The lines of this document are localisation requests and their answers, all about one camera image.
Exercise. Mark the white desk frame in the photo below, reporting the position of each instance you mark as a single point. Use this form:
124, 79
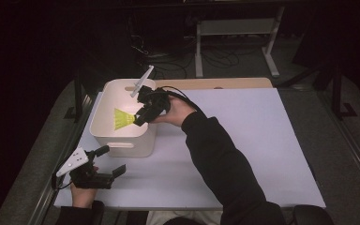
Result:
231, 27

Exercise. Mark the person's left hand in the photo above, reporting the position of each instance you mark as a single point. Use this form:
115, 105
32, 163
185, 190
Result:
82, 197

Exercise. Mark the white plastic storage bin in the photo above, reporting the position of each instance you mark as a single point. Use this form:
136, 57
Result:
143, 143

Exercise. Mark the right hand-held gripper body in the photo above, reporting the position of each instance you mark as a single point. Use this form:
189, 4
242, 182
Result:
156, 103

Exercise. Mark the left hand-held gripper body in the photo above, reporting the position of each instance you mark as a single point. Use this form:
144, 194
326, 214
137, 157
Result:
87, 179

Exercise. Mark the white table mat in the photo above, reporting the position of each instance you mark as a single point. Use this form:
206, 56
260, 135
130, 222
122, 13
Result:
247, 140

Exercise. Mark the person's right hand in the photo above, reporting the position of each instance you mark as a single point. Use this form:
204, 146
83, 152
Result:
178, 112

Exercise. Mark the metal rail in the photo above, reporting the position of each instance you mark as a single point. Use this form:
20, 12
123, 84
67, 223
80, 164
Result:
356, 156
48, 193

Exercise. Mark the yellow plastic shuttlecock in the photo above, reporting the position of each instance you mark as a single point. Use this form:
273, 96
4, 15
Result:
120, 118

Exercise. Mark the black metal stand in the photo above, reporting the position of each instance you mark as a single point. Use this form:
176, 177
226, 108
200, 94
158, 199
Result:
78, 100
336, 93

